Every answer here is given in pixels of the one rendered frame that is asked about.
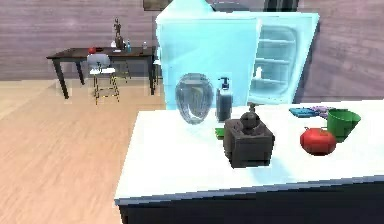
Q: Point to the white top kitchen counter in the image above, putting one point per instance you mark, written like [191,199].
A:
[186,160]

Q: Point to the green cup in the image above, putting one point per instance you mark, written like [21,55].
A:
[341,123]

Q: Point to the clear glass vase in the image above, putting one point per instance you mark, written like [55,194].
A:
[194,98]

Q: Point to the grey soap dispenser bottle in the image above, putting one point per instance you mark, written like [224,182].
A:
[224,103]

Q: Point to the green flat sponge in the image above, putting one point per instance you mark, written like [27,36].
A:
[219,133]

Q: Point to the pale blue fridge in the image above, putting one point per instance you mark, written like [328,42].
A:
[206,60]

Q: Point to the dark grey box with ball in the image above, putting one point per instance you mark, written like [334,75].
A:
[248,143]

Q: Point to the small grey shaker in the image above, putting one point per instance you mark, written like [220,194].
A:
[144,45]

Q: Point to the small blue bottle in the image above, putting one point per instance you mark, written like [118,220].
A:
[128,46]

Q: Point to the white chair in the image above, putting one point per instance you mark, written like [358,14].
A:
[100,66]

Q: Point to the dark statuette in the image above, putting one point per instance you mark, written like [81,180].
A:
[118,35]

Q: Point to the blue flat sponge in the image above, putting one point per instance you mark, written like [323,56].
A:
[303,112]

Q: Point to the small red object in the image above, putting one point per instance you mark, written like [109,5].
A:
[92,50]

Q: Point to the purple cloth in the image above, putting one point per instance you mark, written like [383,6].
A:
[320,110]

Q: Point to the red apple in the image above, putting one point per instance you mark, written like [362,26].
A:
[317,141]

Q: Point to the dark wooden table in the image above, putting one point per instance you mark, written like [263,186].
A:
[76,55]

